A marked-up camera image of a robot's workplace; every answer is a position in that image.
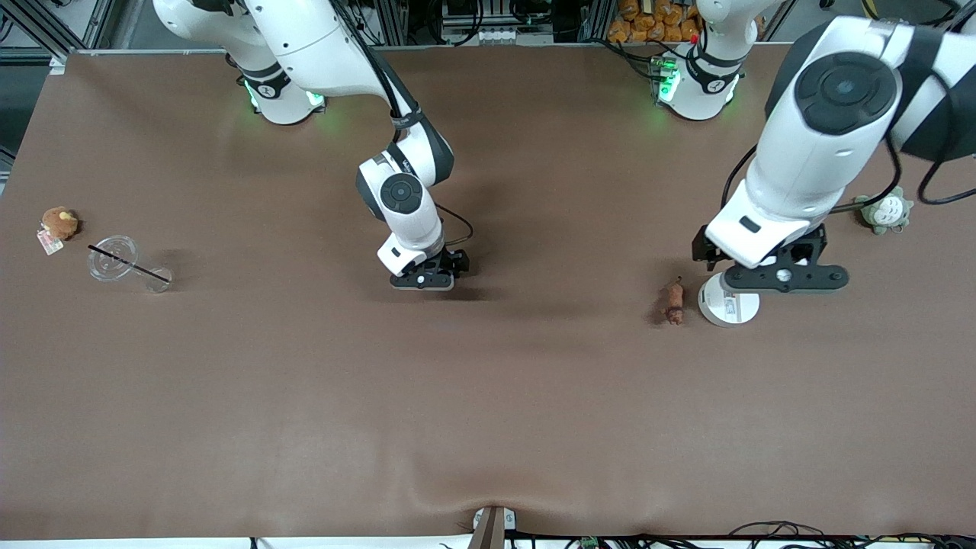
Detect brown plush toy with tag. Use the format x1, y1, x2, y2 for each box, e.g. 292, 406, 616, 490
37, 207, 80, 256

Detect black floor cables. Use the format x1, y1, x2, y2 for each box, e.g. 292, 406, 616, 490
511, 521, 976, 549

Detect aluminium frame profile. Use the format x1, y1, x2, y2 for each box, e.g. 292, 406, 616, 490
0, 0, 115, 75

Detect black drinking straw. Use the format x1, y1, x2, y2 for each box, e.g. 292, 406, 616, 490
88, 244, 170, 284

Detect white round desk lamp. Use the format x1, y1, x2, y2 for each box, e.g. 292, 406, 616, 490
698, 271, 761, 328

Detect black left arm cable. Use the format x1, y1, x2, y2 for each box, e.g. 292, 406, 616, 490
721, 15, 976, 222

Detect grey green plush toy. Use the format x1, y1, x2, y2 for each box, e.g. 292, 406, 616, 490
853, 186, 914, 236

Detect brown lion statue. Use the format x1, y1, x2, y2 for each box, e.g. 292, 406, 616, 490
661, 276, 686, 326

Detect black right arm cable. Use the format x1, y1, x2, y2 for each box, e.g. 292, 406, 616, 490
332, 0, 474, 249

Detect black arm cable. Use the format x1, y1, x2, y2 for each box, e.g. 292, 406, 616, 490
721, 15, 976, 222
332, 0, 474, 249

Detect clear plastic cup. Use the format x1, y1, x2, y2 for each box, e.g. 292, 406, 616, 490
86, 235, 174, 294

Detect camera mount post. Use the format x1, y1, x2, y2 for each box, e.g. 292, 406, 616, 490
469, 505, 516, 549

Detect orange snack bags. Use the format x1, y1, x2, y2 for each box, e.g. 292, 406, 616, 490
608, 0, 765, 44

